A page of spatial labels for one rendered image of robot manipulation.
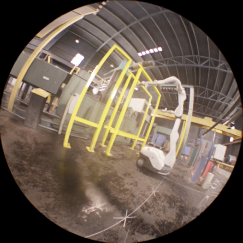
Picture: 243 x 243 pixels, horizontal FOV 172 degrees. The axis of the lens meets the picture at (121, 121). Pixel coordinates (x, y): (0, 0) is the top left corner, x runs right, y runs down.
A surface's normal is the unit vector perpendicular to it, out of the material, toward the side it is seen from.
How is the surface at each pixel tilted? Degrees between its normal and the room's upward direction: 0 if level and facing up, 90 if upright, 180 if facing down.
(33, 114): 90
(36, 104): 90
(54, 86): 90
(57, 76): 90
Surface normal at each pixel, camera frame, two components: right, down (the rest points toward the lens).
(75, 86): 0.66, 0.22
